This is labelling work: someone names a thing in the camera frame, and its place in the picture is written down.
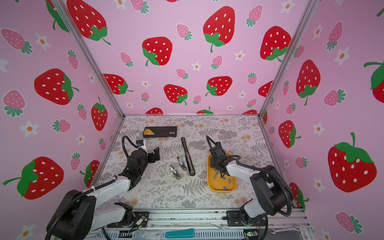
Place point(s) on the black tool case yellow label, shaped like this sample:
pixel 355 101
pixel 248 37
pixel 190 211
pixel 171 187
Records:
pixel 160 132

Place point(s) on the teal handled tool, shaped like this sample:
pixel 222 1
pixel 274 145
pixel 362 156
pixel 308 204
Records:
pixel 180 234

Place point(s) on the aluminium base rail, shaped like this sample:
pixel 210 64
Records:
pixel 209 224

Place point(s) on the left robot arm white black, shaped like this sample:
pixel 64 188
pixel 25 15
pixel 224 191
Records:
pixel 79 213

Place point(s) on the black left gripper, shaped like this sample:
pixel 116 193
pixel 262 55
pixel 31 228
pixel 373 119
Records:
pixel 152 159

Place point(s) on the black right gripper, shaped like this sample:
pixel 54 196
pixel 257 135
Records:
pixel 212 163

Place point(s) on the yellow plastic tray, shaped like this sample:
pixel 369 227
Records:
pixel 217 183

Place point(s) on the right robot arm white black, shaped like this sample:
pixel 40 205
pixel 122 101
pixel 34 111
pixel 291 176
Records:
pixel 273 195

